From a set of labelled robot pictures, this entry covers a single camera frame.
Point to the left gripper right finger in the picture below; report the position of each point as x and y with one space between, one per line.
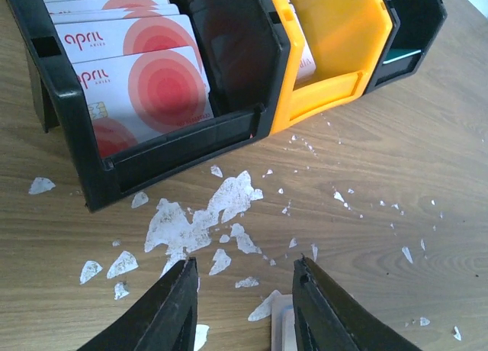
327 317

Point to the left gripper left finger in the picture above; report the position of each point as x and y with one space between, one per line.
164 318

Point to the beige card holder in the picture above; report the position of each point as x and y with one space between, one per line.
283 336

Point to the red white card stack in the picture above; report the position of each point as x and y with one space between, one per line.
139 67

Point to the white pink card stack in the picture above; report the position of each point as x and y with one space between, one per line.
307 65

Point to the black bin left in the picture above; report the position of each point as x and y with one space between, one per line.
244 49

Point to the black bin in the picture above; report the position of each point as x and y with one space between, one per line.
244 49
416 24

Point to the orange bin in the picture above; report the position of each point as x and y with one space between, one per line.
346 38

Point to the black bin right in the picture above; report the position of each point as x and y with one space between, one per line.
416 24

